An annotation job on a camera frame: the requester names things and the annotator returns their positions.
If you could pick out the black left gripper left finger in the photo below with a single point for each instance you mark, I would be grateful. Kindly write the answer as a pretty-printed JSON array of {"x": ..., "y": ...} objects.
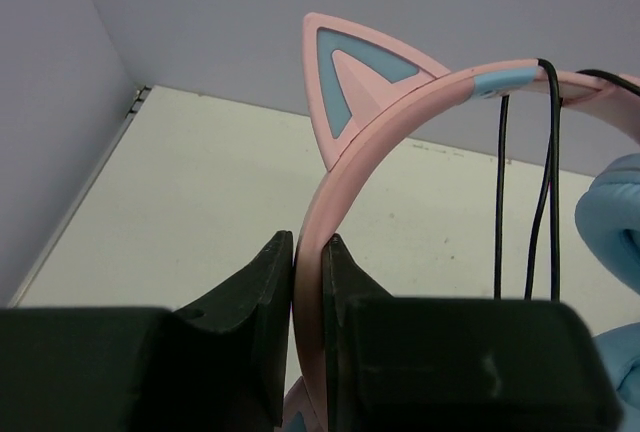
[{"x": 235, "y": 354}]

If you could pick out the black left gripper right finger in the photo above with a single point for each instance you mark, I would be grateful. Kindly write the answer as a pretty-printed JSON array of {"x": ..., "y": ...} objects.
[{"x": 358, "y": 351}]

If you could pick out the pink blue cat-ear headphones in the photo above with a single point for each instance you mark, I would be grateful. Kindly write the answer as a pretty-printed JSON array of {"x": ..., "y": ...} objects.
[{"x": 366, "y": 93}]

